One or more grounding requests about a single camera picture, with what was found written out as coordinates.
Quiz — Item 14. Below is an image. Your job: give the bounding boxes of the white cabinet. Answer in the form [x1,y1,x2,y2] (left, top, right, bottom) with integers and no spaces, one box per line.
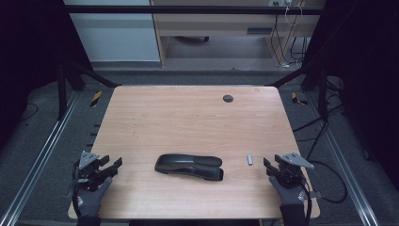
[63,0,161,63]

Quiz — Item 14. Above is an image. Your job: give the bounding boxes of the black and yellow tape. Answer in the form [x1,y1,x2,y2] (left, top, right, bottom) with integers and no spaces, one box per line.
[291,91,309,106]
[89,90,104,108]

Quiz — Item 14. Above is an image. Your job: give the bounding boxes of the right hand-held gripper cable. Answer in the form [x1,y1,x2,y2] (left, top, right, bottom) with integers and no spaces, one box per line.
[300,175,314,226]

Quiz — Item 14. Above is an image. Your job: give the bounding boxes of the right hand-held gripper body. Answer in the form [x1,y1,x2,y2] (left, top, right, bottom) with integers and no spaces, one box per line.
[275,152,315,188]

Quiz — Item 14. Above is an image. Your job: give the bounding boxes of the white hanging cable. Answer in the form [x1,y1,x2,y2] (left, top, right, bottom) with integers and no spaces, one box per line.
[284,4,304,27]

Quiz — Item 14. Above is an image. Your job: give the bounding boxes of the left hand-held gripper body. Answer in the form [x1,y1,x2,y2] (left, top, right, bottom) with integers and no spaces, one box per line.
[73,151,109,192]

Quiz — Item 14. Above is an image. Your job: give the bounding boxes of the black stapler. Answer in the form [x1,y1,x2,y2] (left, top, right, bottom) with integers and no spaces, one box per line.
[153,153,225,182]

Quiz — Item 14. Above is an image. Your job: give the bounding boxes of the aluminium floor rail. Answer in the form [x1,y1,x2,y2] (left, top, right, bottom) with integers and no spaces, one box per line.
[0,90,81,226]
[305,92,380,226]

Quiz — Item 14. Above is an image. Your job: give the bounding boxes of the black cables under desk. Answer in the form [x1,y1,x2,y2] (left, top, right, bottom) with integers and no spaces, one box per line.
[271,13,308,69]

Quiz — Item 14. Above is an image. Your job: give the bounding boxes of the dark curtain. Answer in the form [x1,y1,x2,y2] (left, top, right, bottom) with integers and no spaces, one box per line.
[0,0,92,149]
[309,0,399,183]

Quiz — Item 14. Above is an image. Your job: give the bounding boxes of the person's right hand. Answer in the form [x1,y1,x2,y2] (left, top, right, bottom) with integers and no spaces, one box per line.
[268,175,308,206]

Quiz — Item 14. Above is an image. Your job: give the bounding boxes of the light wooden desk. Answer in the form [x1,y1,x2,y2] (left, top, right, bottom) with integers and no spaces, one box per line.
[150,0,326,68]

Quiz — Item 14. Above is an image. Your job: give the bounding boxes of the long black floor cable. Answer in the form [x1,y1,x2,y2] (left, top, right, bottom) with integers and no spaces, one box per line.
[293,105,344,142]

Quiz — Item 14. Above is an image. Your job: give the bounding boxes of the looped black floor cable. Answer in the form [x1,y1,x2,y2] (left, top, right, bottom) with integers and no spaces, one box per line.
[305,160,348,204]

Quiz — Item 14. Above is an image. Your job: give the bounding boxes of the grey power strip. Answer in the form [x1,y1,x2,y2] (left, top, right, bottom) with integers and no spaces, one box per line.
[268,0,295,8]

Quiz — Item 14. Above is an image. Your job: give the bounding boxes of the black metal stand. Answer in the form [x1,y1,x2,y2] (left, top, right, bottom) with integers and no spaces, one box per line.
[266,62,329,119]
[56,60,120,121]

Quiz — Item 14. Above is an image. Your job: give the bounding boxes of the black horizontal bar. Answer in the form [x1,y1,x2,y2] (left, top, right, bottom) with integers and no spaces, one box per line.
[64,5,326,16]

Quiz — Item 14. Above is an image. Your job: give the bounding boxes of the thin black floor cable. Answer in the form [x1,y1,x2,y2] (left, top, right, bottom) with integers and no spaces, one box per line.
[22,103,40,121]

